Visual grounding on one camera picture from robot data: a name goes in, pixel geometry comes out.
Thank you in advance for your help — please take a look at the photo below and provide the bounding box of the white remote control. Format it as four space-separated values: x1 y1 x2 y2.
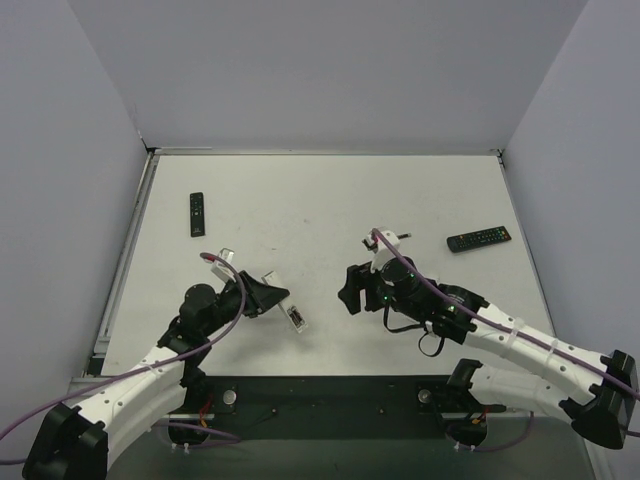
262 271 308 333

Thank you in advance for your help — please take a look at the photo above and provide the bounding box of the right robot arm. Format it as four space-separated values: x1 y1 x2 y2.
338 257 639 450

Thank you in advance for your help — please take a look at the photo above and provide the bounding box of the slim black remote control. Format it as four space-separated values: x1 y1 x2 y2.
189 192 206 238

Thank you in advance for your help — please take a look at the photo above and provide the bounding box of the wide black remote control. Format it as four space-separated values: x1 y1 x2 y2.
446 226 512 254

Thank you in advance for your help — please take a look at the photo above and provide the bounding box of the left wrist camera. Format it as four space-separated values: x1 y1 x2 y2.
206 248 235 283

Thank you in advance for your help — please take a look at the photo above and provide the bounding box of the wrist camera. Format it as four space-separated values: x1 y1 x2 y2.
206 248 235 283
362 228 401 272

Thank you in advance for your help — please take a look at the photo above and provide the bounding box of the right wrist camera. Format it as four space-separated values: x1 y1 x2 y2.
362 228 401 272

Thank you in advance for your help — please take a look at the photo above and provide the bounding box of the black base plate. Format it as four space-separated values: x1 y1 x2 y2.
168 375 487 444

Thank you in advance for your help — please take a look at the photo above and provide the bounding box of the aluminium frame rail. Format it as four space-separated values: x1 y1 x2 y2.
62 374 600 419

